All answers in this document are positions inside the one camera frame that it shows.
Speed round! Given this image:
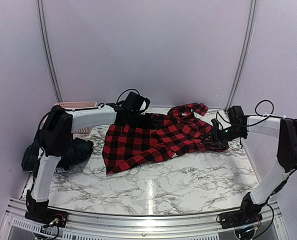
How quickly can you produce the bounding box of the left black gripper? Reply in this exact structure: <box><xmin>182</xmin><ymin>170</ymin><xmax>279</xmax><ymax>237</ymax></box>
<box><xmin>128</xmin><ymin>110</ymin><xmax>159</xmax><ymax>129</ymax></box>

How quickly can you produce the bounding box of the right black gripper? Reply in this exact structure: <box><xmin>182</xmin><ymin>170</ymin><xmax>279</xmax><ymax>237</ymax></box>
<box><xmin>201</xmin><ymin>125</ymin><xmax>246</xmax><ymax>149</ymax></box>

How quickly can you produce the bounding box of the red black plaid garment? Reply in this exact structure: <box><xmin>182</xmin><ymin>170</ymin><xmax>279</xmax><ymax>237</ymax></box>
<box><xmin>102</xmin><ymin>103</ymin><xmax>228</xmax><ymax>175</ymax></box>

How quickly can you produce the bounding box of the dark green plaid garment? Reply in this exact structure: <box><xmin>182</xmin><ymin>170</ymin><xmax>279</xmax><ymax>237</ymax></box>
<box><xmin>21</xmin><ymin>137</ymin><xmax>94</xmax><ymax>172</ymax></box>

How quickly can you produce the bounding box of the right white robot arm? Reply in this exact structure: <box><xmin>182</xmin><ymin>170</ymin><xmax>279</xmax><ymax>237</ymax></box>
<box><xmin>210</xmin><ymin>114</ymin><xmax>297</xmax><ymax>224</ymax></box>

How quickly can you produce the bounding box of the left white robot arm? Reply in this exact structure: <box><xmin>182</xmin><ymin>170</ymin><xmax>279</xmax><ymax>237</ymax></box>
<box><xmin>26</xmin><ymin>103</ymin><xmax>147</xmax><ymax>223</ymax></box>

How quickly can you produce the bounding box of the pink plastic laundry basket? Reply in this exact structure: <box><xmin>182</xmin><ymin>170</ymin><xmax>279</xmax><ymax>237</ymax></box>
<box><xmin>53</xmin><ymin>101</ymin><xmax>98</xmax><ymax>135</ymax></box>

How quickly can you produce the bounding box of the folded striped garment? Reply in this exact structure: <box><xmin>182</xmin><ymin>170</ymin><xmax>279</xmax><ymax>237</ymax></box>
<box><xmin>54</xmin><ymin>166</ymin><xmax>71</xmax><ymax>174</ymax></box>

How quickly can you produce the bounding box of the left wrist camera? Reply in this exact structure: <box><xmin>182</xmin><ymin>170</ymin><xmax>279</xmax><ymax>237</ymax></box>
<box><xmin>116</xmin><ymin>91</ymin><xmax>151</xmax><ymax>114</ymax></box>

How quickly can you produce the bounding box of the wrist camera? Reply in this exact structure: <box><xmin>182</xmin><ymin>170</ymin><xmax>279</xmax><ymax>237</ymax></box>
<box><xmin>215</xmin><ymin>105</ymin><xmax>246</xmax><ymax>126</ymax></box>
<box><xmin>116</xmin><ymin>91</ymin><xmax>151</xmax><ymax>114</ymax></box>

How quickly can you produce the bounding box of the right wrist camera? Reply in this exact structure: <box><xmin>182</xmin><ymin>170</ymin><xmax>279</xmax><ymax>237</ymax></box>
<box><xmin>215</xmin><ymin>105</ymin><xmax>246</xmax><ymax>126</ymax></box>

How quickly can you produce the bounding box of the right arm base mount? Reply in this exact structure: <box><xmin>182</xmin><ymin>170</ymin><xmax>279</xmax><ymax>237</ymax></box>
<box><xmin>216</xmin><ymin>192</ymin><xmax>266</xmax><ymax>229</ymax></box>

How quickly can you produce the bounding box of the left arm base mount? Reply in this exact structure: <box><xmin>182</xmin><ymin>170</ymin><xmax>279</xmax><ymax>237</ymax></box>
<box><xmin>24</xmin><ymin>193</ymin><xmax>68</xmax><ymax>228</ymax></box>

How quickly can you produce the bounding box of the right aluminium corner post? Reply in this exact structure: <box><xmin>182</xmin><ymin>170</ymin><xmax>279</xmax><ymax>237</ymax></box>
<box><xmin>225</xmin><ymin>0</ymin><xmax>258</xmax><ymax>111</ymax></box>

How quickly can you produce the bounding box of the aluminium corner post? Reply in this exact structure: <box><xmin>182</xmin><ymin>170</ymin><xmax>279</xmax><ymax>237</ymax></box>
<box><xmin>36</xmin><ymin>0</ymin><xmax>63</xmax><ymax>102</ymax></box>
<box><xmin>225</xmin><ymin>0</ymin><xmax>258</xmax><ymax>111</ymax></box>

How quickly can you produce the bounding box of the left aluminium corner post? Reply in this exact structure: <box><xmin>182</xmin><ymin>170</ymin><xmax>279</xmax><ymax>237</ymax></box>
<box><xmin>36</xmin><ymin>0</ymin><xmax>63</xmax><ymax>102</ymax></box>

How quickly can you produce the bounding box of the aluminium front frame rail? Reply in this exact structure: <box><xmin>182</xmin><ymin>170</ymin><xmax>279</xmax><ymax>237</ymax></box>
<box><xmin>0</xmin><ymin>197</ymin><xmax>289</xmax><ymax>240</ymax></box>

